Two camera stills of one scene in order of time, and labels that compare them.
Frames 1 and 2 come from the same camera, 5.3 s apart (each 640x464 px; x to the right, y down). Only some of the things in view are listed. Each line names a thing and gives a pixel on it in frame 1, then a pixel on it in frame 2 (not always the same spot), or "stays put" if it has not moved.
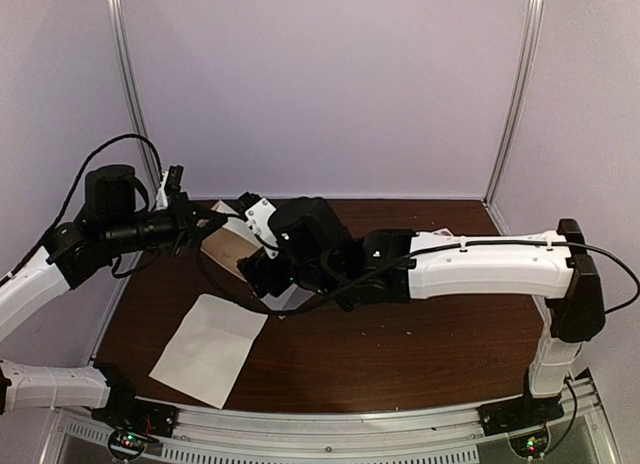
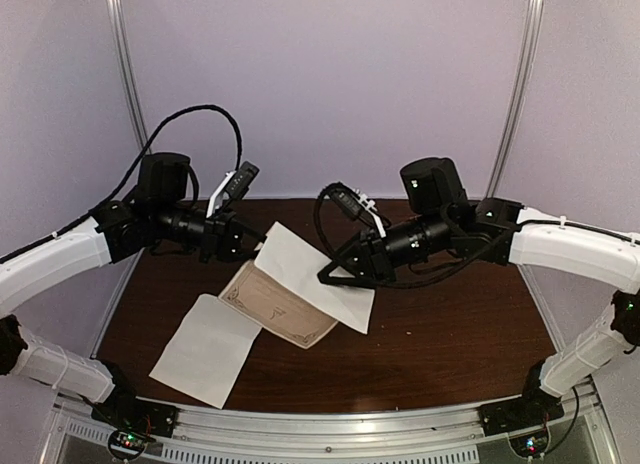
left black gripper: (186, 234) → (221, 239)
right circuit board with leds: (530, 446) stays put
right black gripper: (260, 277) → (371, 259)
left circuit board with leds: (128, 445) stays put
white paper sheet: (208, 348) stays put
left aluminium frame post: (138, 115) stays put
